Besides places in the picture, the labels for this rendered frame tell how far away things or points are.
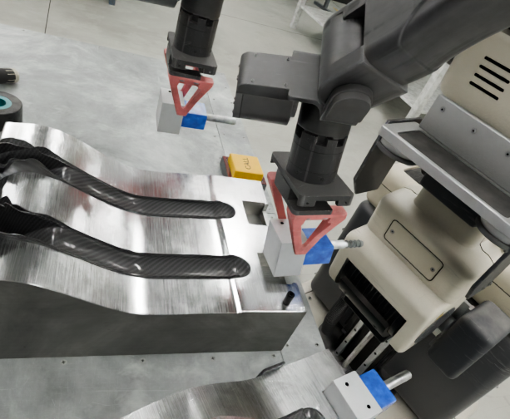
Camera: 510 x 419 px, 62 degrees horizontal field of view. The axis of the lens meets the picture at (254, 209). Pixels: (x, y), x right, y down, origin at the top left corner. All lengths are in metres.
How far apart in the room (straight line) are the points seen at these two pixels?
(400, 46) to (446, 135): 0.42
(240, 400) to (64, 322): 0.20
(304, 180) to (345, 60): 0.15
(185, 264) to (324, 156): 0.22
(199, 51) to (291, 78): 0.27
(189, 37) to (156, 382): 0.46
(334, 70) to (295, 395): 0.35
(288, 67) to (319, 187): 0.13
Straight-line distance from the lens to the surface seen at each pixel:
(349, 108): 0.38
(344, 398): 0.52
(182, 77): 0.65
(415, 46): 0.35
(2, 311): 0.48
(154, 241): 0.56
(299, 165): 0.46
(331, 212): 0.47
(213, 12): 0.65
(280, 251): 0.51
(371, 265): 0.85
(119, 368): 0.55
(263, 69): 0.42
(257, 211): 0.68
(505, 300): 1.09
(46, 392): 0.53
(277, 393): 0.51
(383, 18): 0.36
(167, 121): 0.71
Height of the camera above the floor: 1.28
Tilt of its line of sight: 37 degrees down
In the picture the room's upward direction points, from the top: 23 degrees clockwise
